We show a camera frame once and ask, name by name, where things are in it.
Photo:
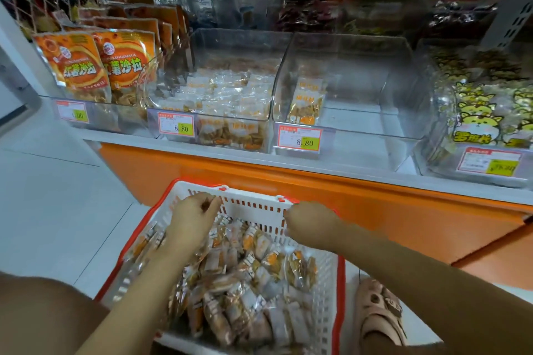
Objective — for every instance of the person's right hand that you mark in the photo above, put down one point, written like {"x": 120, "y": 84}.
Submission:
{"x": 312, "y": 224}

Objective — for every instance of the person's left hand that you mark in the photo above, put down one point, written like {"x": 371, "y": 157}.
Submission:
{"x": 191, "y": 226}

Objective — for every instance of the white red-rimmed shopping basket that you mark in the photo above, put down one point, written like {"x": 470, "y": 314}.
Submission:
{"x": 250, "y": 201}

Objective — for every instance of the pile of small brown snacks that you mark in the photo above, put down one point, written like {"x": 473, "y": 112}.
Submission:
{"x": 241, "y": 284}

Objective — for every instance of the stack of orange packets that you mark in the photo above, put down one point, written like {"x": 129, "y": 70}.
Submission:
{"x": 75, "y": 59}

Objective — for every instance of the person's right forearm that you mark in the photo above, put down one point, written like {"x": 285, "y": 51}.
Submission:
{"x": 433, "y": 292}

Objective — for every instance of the person's left forearm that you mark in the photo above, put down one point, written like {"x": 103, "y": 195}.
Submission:
{"x": 133, "y": 309}

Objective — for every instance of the orange shelf base panel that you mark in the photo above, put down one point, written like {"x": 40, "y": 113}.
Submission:
{"x": 375, "y": 201}

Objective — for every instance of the yellow hamster snack packets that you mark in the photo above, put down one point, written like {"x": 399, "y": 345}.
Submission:
{"x": 483, "y": 101}

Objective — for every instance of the white yellow price tag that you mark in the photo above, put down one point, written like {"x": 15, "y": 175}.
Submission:
{"x": 176, "y": 124}
{"x": 490, "y": 162}
{"x": 300, "y": 138}
{"x": 72, "y": 112}

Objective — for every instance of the pink clog sandal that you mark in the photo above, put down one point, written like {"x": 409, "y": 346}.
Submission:
{"x": 381, "y": 309}

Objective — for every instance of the clear plastic bin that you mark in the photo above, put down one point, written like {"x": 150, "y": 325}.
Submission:
{"x": 108, "y": 117}
{"x": 241, "y": 43}
{"x": 441, "y": 172}
{"x": 375, "y": 76}

